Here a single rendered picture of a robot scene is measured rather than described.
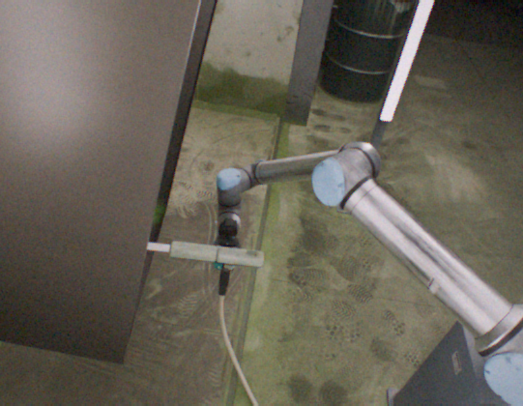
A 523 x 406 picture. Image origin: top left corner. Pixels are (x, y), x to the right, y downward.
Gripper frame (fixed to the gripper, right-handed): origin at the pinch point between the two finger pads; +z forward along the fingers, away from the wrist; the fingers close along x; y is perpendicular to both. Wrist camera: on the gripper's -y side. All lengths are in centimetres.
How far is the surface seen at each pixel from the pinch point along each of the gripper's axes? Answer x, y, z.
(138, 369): 26, 50, 12
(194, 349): 6.4, 47.6, 1.9
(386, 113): -70, -28, -87
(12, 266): 46, -29, 38
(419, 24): -68, -71, -82
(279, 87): -27, 2, -180
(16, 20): 33, -81, 44
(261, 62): -12, -13, -180
